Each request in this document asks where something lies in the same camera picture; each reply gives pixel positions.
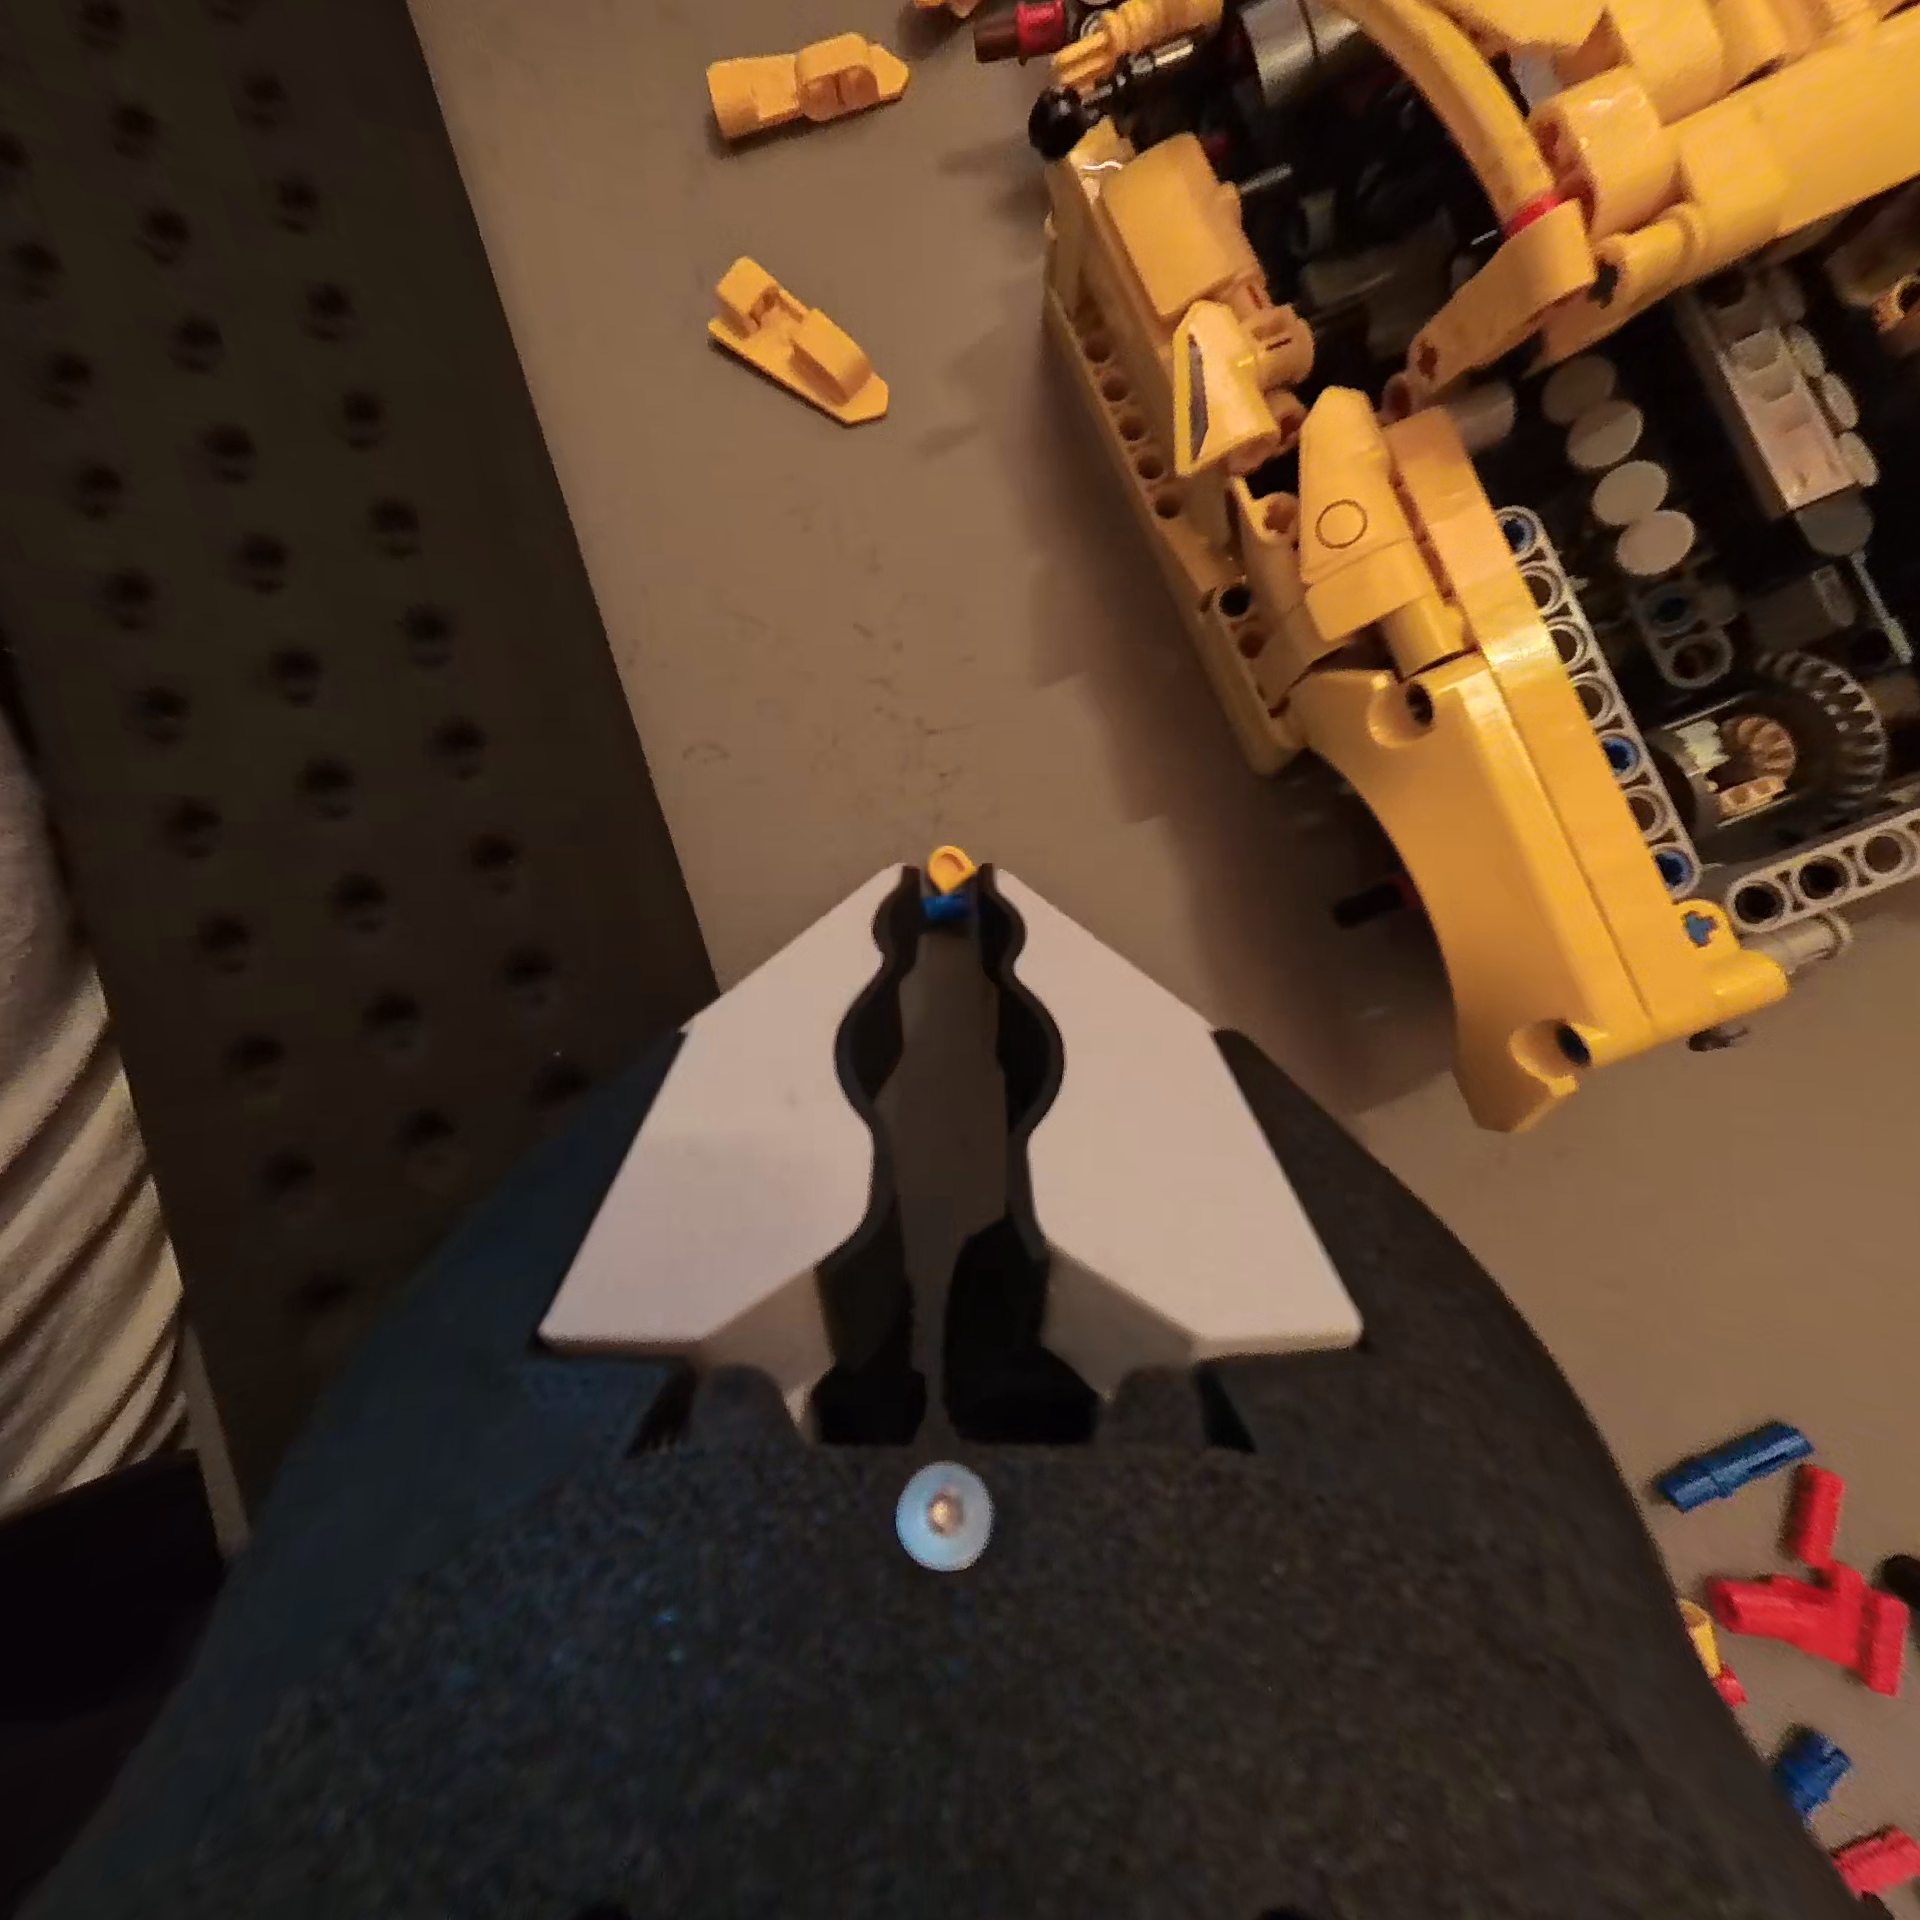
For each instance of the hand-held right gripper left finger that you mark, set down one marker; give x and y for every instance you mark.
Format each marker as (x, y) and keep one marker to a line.
(705, 1202)

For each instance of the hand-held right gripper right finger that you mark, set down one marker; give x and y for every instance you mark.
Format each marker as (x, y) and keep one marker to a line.
(1185, 1202)

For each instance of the small yellow blue pin piece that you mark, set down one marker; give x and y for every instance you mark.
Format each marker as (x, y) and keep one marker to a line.
(950, 870)

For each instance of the yellow toy brick car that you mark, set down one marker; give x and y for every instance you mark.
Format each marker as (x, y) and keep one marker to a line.
(1500, 750)

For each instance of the grey desk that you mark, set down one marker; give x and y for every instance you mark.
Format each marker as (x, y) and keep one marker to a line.
(901, 599)

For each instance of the person's white shirt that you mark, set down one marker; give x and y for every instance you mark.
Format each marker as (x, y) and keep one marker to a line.
(77, 1202)

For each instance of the large pile of coloured pins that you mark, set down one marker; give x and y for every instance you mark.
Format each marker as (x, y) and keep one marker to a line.
(1815, 1621)

